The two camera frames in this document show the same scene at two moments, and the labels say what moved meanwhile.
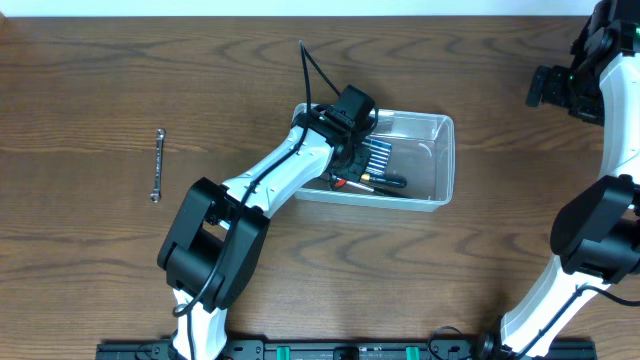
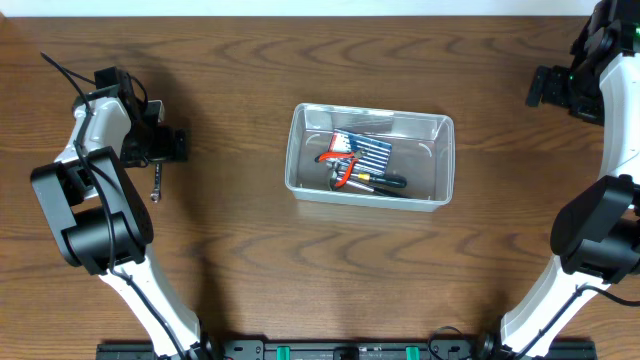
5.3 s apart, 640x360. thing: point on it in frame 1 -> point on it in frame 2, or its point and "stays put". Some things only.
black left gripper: x=353 y=163 -> x=179 y=145
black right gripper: x=551 y=93 stays put
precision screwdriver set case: x=379 y=153 stays put
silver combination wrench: x=155 y=196 stays put
